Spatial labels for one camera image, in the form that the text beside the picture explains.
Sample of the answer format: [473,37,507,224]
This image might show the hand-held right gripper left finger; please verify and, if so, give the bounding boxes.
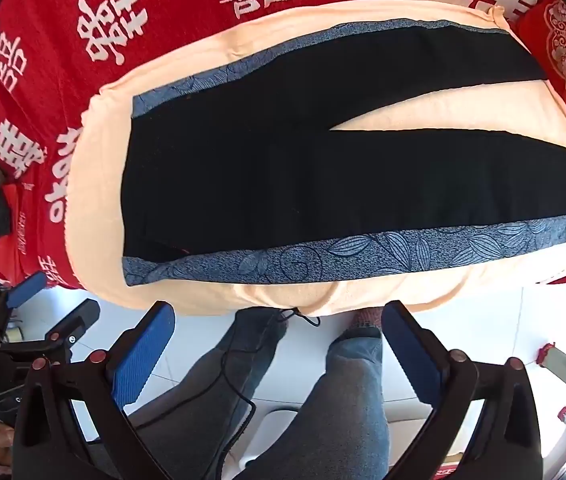
[13,301,176,480]

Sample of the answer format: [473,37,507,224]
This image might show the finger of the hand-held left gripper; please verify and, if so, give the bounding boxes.
[48,300,101,346]
[7,271,48,310]

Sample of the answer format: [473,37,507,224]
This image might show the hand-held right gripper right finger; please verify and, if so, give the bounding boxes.
[382,301,558,480]

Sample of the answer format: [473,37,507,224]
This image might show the black pants with blue stripes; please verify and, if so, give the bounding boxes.
[120,17,566,288]

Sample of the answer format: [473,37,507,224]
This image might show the person's right shoe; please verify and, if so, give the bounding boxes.
[347,307,384,337]

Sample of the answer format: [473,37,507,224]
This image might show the person's right leg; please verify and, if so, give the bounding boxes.
[263,330,392,480]

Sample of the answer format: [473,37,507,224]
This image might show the peach towel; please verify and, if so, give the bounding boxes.
[63,2,566,317]

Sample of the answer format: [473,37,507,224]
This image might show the red printed blanket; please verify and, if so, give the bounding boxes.
[0,0,566,291]

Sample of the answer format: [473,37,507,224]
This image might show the red floral pillow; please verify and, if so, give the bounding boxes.
[515,0,566,121]

